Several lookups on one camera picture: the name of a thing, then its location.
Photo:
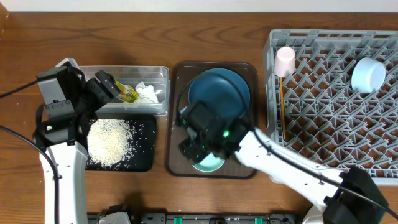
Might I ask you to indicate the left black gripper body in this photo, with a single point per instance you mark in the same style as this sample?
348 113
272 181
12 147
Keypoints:
94 96

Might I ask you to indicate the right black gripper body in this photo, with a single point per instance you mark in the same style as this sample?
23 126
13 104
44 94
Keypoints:
197 150

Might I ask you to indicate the mint green bowl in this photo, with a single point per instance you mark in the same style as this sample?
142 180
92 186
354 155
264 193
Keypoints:
210 163

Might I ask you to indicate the yellow green snack wrapper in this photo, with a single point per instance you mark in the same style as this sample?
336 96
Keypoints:
127 93

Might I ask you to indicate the dark blue plate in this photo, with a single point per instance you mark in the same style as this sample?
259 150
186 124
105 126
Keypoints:
222 90

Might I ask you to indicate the white napkin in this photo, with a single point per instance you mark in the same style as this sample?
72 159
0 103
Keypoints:
146 94

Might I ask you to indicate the white rice pile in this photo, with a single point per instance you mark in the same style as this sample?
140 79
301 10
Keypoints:
109 141

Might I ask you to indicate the wooden chopstick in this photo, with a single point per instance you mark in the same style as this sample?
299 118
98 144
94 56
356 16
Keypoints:
282 107

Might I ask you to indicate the pink cup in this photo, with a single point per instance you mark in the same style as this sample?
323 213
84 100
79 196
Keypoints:
284 62

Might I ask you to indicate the light blue bowl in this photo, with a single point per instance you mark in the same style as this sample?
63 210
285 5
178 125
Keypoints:
368 75

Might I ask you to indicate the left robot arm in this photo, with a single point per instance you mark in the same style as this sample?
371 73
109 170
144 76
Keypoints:
63 122

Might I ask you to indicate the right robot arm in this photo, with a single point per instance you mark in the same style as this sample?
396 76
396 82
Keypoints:
336 196

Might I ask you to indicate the clear plastic waste bin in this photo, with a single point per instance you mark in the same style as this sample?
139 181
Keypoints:
155 76

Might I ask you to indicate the black waste tray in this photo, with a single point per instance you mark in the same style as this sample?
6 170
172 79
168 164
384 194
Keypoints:
146 146

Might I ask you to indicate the grey dishwasher rack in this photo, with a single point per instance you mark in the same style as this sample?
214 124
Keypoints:
325 119

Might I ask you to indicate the brown serving tray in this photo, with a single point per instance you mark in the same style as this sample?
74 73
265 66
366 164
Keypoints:
245 76

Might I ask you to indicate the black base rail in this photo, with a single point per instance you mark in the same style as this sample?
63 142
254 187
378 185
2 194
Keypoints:
158 216

